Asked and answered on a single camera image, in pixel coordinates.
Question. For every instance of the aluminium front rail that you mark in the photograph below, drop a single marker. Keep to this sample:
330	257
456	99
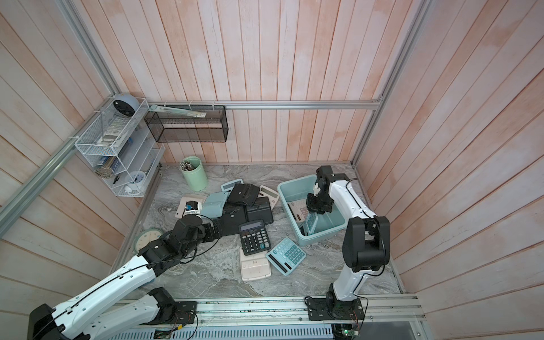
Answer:
293	310

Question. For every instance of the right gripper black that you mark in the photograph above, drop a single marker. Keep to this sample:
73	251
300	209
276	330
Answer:
311	206

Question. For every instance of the teal calculator back of pile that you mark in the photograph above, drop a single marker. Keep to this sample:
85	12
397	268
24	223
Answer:
227	187

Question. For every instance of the black calculator face down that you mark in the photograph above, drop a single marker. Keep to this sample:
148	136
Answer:
260	210
232	217

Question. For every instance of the black calculator face up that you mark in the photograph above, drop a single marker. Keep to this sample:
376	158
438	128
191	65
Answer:
254	237

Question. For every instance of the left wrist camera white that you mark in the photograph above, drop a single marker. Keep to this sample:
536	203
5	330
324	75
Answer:
192	207

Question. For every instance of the grey round alarm clock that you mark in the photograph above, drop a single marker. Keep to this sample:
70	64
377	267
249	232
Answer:
126	104

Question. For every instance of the teal calculator face up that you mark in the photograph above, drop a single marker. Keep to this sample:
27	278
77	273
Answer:
286	256

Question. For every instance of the pale pink calculator back left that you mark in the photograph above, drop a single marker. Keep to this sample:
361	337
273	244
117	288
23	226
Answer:
189	197

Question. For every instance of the black calculator top of pile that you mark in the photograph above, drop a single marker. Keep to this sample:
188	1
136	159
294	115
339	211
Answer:
243	194

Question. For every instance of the mint green pen cup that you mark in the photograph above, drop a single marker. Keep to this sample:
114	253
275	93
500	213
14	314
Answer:
196	179

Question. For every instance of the white mug on shelf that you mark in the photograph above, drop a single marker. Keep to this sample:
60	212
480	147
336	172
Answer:
135	182

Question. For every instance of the pink calculator under black one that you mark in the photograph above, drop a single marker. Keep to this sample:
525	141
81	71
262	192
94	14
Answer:
254	267

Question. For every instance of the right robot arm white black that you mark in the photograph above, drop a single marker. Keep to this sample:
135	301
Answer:
366	245

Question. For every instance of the ruler on black basket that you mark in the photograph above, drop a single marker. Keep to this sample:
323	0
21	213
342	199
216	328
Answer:
178	112

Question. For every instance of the green round desk clock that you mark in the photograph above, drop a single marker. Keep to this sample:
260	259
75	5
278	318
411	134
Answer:
145	237

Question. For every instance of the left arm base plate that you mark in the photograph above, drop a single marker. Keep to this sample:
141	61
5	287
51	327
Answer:
175	313

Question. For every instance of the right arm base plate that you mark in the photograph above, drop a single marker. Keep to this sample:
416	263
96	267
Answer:
329	308

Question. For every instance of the black calculator face down left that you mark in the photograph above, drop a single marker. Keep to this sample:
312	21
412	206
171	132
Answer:
232	217

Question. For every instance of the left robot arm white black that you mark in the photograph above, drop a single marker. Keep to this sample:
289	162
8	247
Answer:
89	315

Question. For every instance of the white wire mesh shelf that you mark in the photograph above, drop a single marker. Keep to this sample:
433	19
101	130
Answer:
115	145

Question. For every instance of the teal calculator tilted in pile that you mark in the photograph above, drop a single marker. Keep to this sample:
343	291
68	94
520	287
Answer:
214	204

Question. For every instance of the black wire mesh basket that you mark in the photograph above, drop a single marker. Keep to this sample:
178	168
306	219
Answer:
168	128

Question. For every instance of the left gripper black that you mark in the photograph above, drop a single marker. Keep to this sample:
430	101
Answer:
210	235

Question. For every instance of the black calculator face down right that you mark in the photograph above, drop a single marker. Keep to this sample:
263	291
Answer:
260	210

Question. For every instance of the pens in cup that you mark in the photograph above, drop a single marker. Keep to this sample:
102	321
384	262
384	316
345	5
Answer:
186	166

